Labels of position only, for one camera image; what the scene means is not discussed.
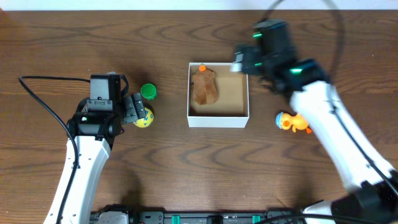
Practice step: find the orange rubber duck toy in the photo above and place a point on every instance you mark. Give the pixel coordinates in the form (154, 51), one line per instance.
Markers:
(286, 121)

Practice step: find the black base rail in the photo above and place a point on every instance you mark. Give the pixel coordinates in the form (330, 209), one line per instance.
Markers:
(162, 217)

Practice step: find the white cardboard box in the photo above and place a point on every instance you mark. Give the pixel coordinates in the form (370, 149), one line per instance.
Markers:
(231, 110)

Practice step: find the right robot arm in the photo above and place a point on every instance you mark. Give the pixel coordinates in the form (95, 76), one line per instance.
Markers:
(369, 179)

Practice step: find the green ridged toy ball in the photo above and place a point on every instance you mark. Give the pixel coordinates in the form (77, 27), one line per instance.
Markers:
(149, 91)

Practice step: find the yellow ball with blue letters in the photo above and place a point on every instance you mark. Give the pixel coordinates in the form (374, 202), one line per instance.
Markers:
(146, 121)

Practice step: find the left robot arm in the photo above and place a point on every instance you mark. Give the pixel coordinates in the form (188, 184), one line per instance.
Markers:
(93, 129)

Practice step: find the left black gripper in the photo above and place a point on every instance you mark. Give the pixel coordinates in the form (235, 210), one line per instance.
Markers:
(134, 107)

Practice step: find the brown plush toy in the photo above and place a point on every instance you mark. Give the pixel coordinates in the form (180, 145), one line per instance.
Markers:
(205, 90)

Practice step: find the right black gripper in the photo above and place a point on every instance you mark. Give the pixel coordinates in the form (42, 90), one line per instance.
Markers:
(246, 62)

